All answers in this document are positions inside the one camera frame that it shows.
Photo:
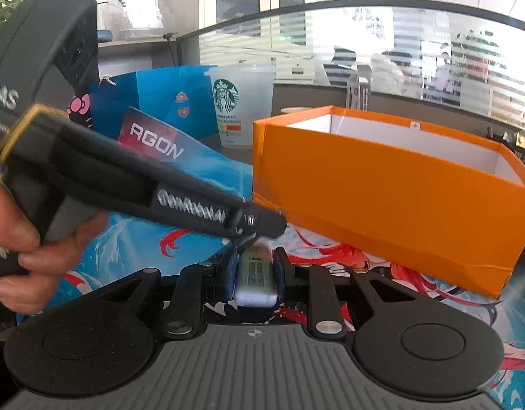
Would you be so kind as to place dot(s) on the white grey product box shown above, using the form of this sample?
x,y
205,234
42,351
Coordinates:
x,y
358,88

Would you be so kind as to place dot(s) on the beige glass door cabinet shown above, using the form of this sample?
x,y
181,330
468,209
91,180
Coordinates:
x,y
223,32

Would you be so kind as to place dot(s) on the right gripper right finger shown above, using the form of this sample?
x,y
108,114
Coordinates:
x,y
408,343

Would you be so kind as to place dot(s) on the orange cardboard box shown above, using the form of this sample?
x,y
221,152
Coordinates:
x,y
445,203

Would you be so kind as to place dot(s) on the blue paper bag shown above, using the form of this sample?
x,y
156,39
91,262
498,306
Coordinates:
x,y
179,96

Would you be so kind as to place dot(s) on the left brown paper cup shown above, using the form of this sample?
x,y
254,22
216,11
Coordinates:
x,y
289,110

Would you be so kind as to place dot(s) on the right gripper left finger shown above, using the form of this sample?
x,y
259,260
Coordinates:
x,y
104,339

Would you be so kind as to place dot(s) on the person left hand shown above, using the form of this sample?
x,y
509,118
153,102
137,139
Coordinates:
x,y
46,263

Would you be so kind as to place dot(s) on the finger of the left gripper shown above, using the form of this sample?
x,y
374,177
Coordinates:
x,y
241,245
255,219

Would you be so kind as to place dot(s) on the white Starbucks plastic cup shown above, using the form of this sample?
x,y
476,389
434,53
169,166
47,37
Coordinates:
x,y
242,94

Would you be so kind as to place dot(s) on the green white lighter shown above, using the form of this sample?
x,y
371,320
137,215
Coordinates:
x,y
255,286

